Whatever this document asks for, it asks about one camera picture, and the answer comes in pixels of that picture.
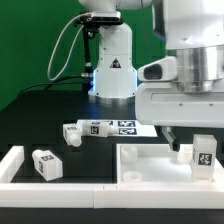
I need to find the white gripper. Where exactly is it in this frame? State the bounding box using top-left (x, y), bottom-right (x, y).
top-left (135, 81), bottom-right (224, 152)

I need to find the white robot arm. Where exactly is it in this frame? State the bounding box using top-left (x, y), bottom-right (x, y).
top-left (78, 0), bottom-right (224, 143)

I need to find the white marker sheet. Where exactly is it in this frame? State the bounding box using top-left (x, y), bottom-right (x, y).
top-left (77, 119), bottom-right (157, 137)

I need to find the white U-shaped fence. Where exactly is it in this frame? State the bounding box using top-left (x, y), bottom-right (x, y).
top-left (0, 146), bottom-right (224, 209)

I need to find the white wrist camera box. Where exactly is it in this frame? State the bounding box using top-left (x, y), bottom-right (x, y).
top-left (138, 56), bottom-right (178, 82)

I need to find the black cable on table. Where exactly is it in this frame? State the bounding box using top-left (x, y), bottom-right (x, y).
top-left (16, 75), bottom-right (84, 98)

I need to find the grey looped cable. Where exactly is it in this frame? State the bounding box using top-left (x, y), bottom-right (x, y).
top-left (46, 12), bottom-right (91, 82)

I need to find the black camera on stand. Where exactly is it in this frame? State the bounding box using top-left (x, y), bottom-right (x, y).
top-left (73, 11), bottom-right (123, 78)

